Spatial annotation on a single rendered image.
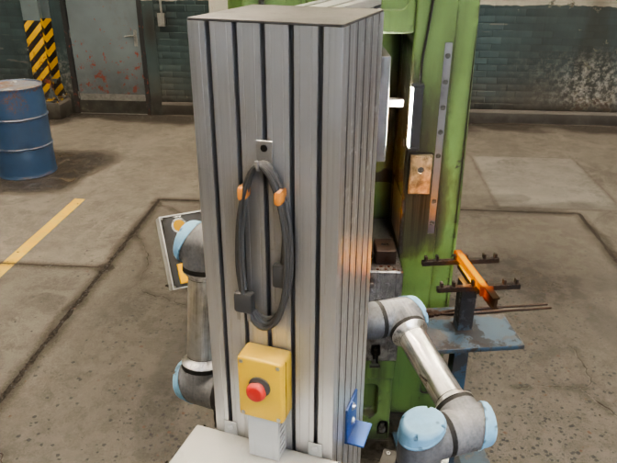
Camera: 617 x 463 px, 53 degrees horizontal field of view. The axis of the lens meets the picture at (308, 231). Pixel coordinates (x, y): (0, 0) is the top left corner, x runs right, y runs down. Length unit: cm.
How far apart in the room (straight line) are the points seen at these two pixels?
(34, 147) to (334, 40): 591
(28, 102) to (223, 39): 567
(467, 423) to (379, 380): 123
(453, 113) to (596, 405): 177
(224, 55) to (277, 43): 9
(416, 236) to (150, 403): 161
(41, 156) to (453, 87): 493
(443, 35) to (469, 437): 149
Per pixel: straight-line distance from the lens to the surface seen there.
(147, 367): 363
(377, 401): 296
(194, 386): 180
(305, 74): 94
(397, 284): 260
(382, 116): 239
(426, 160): 259
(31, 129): 666
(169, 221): 239
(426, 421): 165
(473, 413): 171
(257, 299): 111
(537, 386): 362
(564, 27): 865
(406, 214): 269
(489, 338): 256
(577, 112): 892
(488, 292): 229
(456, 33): 253
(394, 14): 247
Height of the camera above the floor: 213
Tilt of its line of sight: 25 degrees down
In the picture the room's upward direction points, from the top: straight up
